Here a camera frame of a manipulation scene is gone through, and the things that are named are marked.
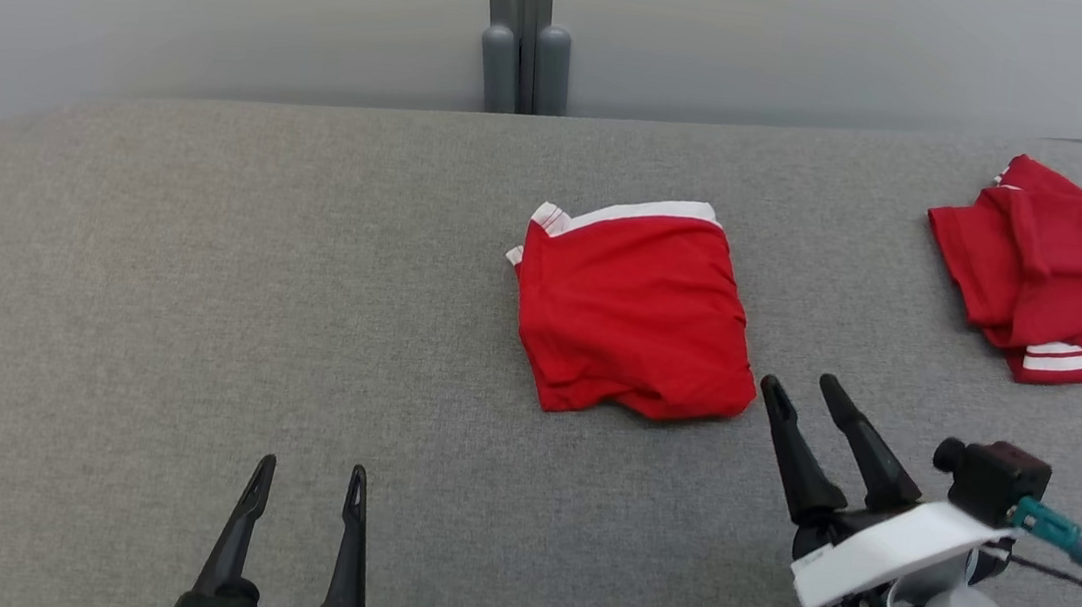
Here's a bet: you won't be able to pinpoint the red Bulls 23 jersey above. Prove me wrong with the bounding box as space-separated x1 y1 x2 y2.
490 182 777 435

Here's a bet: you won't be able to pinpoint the teal cable connector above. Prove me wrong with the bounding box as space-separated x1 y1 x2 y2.
1007 494 1082 568

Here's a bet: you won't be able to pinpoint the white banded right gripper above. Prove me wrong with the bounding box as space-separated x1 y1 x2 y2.
736 367 1032 607

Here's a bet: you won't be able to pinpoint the red white basketball shorts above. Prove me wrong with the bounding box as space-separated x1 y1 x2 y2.
911 144 1082 390

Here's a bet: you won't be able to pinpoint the grey partition post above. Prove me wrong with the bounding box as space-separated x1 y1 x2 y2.
469 0 579 122

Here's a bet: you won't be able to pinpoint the grey fabric sofa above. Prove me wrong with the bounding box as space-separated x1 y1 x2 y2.
0 28 1082 607

